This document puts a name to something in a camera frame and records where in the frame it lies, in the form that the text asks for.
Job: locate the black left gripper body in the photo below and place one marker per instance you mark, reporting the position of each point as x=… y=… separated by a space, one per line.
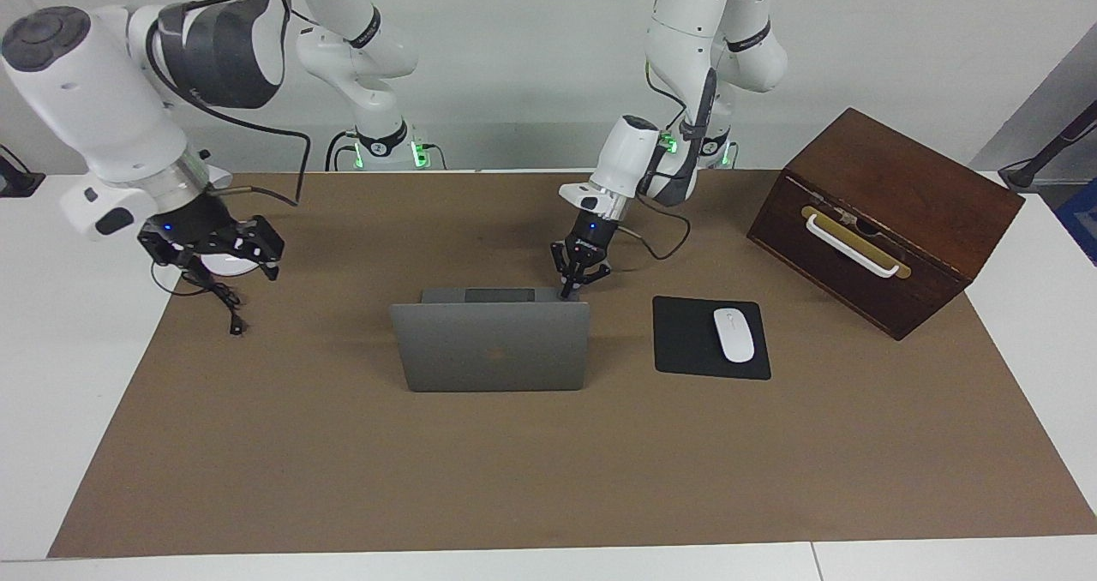
x=591 y=238

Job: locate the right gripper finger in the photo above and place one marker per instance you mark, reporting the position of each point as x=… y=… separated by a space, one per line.
x=267 y=242
x=176 y=262

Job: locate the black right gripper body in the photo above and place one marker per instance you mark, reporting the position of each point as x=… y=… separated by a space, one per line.
x=193 y=230

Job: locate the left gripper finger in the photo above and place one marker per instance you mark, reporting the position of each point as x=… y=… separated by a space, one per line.
x=590 y=278
x=566 y=288

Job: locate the silver grey laptop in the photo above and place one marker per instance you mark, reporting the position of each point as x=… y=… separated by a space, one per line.
x=488 y=350

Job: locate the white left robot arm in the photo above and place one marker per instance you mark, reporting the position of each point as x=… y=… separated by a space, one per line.
x=634 y=152

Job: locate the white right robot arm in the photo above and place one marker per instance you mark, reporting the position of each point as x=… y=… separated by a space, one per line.
x=86 y=101

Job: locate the white desk lamp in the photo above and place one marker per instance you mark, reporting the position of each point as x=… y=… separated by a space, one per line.
x=227 y=266

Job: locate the black mouse pad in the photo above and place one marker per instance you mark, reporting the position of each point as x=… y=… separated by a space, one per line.
x=686 y=341

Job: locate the white computer mouse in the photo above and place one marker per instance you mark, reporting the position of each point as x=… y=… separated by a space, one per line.
x=734 y=337

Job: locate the small black stand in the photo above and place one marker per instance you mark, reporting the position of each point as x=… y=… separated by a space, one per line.
x=17 y=182

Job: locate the brown table mat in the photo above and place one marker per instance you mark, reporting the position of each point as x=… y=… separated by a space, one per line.
x=514 y=478

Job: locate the dark brown wooden box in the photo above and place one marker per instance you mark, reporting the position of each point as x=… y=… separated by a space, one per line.
x=908 y=178

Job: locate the long black stand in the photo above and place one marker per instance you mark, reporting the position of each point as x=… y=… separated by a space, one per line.
x=1028 y=172

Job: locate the blue box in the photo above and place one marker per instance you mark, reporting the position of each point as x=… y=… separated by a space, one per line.
x=1082 y=221

